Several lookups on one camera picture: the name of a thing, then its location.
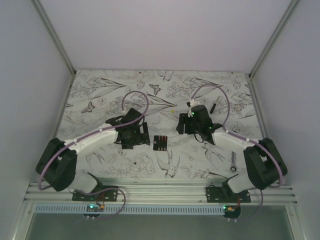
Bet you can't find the slotted cable duct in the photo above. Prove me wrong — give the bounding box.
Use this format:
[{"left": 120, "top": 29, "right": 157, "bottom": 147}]
[{"left": 34, "top": 203, "right": 224, "bottom": 216}]

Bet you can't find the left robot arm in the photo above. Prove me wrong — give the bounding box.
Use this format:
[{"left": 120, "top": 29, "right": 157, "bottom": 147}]
[{"left": 35, "top": 108, "right": 150, "bottom": 201}]

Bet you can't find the left controller board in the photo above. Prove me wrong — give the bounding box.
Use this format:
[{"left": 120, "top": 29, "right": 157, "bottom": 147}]
[{"left": 83, "top": 204, "right": 105, "bottom": 220}]

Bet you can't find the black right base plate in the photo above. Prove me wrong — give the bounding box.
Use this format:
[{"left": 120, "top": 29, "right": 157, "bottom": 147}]
[{"left": 205, "top": 185, "right": 251, "bottom": 203}]

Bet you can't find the silver ratchet wrench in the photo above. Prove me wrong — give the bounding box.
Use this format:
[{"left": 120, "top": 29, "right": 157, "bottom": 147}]
[{"left": 229, "top": 152, "right": 237, "bottom": 173}]

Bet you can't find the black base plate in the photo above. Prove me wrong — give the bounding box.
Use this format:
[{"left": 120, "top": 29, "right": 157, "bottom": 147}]
[
  {"left": 205, "top": 185, "right": 251, "bottom": 203},
  {"left": 72, "top": 185, "right": 119, "bottom": 202}
]

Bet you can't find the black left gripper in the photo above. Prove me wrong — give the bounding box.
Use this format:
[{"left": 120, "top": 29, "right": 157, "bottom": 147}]
[{"left": 122, "top": 122, "right": 150, "bottom": 150}]

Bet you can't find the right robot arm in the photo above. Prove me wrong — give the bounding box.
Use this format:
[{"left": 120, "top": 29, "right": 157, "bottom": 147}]
[{"left": 176, "top": 104, "right": 288, "bottom": 203}]

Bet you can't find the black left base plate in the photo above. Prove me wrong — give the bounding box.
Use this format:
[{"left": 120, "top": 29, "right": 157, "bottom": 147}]
[{"left": 72, "top": 185, "right": 119, "bottom": 202}]

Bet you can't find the right controller board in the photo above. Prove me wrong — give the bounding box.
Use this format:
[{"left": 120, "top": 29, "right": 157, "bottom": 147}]
[{"left": 223, "top": 205, "right": 241, "bottom": 222}]

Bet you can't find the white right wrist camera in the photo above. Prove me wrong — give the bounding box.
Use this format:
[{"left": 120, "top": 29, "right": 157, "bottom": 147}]
[{"left": 186, "top": 98, "right": 201, "bottom": 111}]

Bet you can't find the black fuse box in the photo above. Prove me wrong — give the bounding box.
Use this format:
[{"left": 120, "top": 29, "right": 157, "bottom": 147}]
[{"left": 153, "top": 135, "right": 168, "bottom": 152}]

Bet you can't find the controller board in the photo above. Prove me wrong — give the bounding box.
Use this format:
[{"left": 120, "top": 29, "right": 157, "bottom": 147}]
[
  {"left": 223, "top": 205, "right": 241, "bottom": 222},
  {"left": 83, "top": 204, "right": 105, "bottom": 220}
]

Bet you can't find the black handled screwdriver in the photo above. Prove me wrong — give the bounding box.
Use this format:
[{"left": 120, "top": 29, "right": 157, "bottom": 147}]
[{"left": 209, "top": 97, "right": 220, "bottom": 114}]

